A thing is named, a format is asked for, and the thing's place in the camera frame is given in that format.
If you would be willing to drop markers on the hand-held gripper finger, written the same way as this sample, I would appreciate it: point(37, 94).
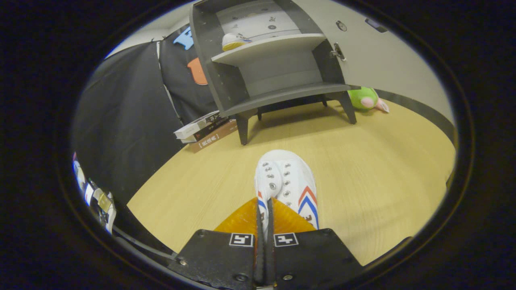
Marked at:
point(260, 257)
point(270, 257)

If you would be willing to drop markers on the white shoe with striped sides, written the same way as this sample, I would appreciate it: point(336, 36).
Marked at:
point(288, 173)

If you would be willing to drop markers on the grey shoe cabinet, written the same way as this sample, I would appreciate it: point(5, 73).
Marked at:
point(282, 94)

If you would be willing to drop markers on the white shoe with yellow sole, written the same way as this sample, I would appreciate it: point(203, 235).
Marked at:
point(234, 41)

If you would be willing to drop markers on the metal door hinge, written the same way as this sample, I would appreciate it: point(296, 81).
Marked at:
point(338, 51)

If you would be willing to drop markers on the brown book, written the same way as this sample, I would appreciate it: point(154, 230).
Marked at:
point(213, 139)

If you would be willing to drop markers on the black book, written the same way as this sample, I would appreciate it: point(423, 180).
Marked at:
point(209, 131)

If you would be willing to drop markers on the cluttered white desk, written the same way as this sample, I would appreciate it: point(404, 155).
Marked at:
point(102, 203)

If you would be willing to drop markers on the green plush toy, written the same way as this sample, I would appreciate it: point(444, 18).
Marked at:
point(360, 98)

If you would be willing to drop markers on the black backdrop cloth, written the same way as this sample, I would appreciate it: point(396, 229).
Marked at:
point(121, 121)

